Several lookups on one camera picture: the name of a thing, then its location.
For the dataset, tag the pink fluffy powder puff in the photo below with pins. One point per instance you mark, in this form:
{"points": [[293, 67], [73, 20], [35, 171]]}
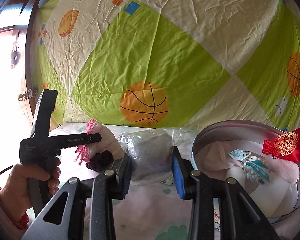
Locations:
{"points": [[287, 170]]}

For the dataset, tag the clear plastic bag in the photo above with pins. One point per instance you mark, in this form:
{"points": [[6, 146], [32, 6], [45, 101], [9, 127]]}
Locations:
{"points": [[151, 152]]}

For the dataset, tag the dark purple velvet scrunchie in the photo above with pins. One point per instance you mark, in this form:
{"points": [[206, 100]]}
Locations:
{"points": [[100, 161]]}

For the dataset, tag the red embroidered satin pouch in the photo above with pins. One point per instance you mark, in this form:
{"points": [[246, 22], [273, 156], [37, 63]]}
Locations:
{"points": [[286, 146]]}

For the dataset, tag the person's left hand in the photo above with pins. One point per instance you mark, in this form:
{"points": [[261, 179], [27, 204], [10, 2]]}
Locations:
{"points": [[15, 197]]}

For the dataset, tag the pink-trimmed white knit cloth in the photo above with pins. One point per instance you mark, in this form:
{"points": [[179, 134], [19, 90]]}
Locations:
{"points": [[108, 143]]}

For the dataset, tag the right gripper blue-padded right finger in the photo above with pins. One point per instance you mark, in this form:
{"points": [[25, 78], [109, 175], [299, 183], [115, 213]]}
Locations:
{"points": [[240, 217]]}

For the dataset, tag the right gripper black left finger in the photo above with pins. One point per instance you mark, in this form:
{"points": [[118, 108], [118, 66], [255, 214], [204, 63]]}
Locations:
{"points": [[63, 216]]}

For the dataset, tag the cloud print table cloth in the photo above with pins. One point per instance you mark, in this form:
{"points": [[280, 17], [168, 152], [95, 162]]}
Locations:
{"points": [[151, 211]]}

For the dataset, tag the green cream sports bedsheet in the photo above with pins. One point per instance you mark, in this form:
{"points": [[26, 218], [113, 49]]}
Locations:
{"points": [[170, 63]]}

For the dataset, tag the door hanging ornament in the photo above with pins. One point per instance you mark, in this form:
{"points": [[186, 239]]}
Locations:
{"points": [[15, 53]]}

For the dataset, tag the round Danish cookie tin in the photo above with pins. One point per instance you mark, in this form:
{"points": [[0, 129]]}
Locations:
{"points": [[234, 149]]}

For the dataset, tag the cotton swab packet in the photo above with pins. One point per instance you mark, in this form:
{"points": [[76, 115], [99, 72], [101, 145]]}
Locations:
{"points": [[254, 166]]}

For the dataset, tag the brass door knob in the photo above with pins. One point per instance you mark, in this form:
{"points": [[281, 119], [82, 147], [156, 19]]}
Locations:
{"points": [[28, 94]]}

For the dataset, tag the white gauze roll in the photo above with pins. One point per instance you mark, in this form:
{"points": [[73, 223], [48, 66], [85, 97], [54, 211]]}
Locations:
{"points": [[238, 174]]}

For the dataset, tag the brown wooden door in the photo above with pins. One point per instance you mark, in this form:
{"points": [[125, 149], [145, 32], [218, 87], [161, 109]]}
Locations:
{"points": [[23, 68]]}

